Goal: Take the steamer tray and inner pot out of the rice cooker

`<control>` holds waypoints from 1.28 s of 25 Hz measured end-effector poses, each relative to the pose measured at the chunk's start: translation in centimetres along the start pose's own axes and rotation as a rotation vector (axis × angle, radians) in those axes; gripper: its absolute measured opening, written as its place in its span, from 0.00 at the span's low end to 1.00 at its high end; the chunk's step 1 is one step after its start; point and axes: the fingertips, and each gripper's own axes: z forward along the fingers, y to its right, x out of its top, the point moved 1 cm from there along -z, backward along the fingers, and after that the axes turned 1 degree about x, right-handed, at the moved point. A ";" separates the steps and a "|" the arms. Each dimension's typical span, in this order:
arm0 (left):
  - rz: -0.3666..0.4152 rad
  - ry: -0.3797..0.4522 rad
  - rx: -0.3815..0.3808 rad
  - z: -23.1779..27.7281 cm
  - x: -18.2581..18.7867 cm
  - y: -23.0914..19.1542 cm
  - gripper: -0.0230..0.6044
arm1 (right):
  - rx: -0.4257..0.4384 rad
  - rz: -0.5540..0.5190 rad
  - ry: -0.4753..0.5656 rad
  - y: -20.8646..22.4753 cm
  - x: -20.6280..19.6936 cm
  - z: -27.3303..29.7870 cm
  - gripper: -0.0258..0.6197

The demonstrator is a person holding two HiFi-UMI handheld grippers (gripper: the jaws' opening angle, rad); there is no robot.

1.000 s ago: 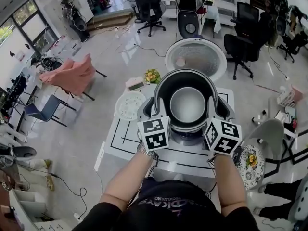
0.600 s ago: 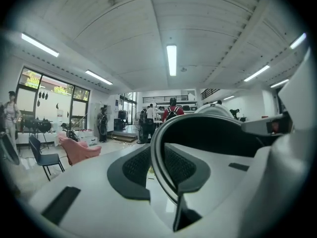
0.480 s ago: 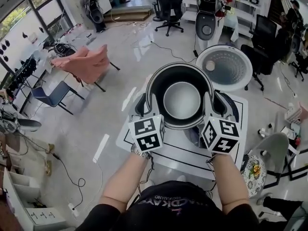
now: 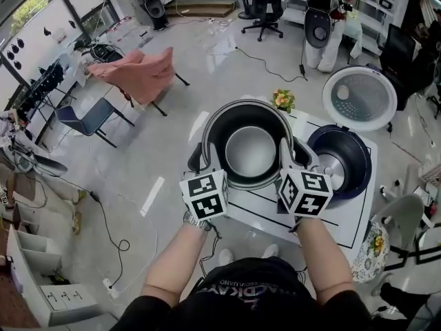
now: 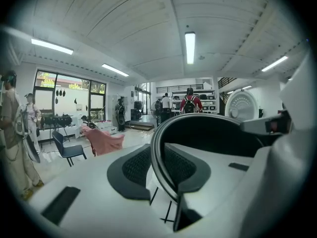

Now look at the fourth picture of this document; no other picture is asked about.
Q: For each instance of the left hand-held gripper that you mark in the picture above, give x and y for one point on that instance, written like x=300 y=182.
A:
x=206 y=195

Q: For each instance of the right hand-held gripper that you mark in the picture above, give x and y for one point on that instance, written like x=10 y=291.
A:
x=306 y=191

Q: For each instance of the dark metal pot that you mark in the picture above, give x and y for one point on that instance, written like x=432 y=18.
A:
x=251 y=153

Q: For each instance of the person's right forearm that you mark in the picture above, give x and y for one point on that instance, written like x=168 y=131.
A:
x=324 y=260

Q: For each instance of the person's left forearm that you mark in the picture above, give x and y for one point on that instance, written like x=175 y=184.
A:
x=175 y=264

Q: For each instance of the navy rice cooker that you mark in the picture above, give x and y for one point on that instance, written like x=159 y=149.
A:
x=344 y=150

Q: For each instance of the potted orange flowers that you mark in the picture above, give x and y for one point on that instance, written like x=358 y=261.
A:
x=282 y=100

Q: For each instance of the silver wristwatch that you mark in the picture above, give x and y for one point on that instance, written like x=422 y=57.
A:
x=194 y=221

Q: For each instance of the person's right white shoe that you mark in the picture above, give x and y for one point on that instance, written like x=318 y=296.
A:
x=270 y=251

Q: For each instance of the person's white shoe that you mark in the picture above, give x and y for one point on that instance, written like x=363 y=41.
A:
x=270 y=251
x=225 y=256

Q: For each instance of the person's left white shoe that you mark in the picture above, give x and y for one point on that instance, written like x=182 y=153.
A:
x=225 y=256

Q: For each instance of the chair draped with pink cloth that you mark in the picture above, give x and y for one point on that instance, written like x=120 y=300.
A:
x=144 y=78

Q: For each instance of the blue chair with black legs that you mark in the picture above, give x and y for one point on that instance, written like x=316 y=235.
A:
x=93 y=116

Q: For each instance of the grey-green plastic chair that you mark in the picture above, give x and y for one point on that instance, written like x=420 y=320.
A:
x=406 y=212

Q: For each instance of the floral round stool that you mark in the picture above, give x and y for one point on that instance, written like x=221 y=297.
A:
x=368 y=264

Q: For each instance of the wooden step platform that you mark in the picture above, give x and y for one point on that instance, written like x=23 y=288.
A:
x=200 y=9

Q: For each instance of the person's black t-shirt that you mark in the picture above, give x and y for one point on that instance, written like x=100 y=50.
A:
x=248 y=309

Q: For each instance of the white shelf unit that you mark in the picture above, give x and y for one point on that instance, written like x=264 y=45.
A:
x=368 y=19

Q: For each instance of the white open cabinet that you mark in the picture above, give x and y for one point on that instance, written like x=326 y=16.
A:
x=38 y=257

